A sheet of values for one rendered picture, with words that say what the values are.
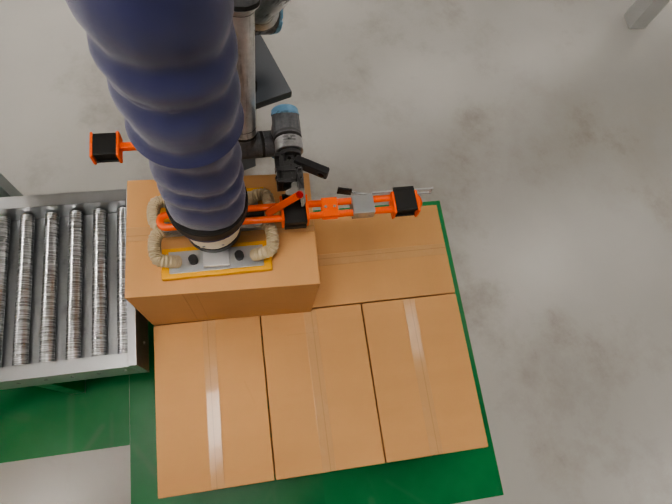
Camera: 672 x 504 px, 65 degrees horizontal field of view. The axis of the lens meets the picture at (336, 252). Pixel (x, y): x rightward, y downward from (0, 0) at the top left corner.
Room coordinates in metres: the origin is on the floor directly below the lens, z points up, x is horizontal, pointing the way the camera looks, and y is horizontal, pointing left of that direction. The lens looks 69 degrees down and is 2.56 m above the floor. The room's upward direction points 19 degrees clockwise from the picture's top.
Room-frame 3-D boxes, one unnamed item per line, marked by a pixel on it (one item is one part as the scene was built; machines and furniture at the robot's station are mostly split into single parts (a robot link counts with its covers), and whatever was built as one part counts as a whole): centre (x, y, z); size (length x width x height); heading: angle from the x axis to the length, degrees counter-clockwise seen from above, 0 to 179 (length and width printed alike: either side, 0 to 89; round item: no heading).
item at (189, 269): (0.44, 0.35, 0.97); 0.34 x 0.10 x 0.05; 116
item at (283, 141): (0.84, 0.25, 1.08); 0.09 x 0.05 x 0.10; 116
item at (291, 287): (0.54, 0.37, 0.74); 0.60 x 0.40 x 0.40; 115
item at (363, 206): (0.73, -0.03, 1.07); 0.07 x 0.07 x 0.04; 26
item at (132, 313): (0.39, 0.70, 0.58); 0.70 x 0.03 x 0.06; 26
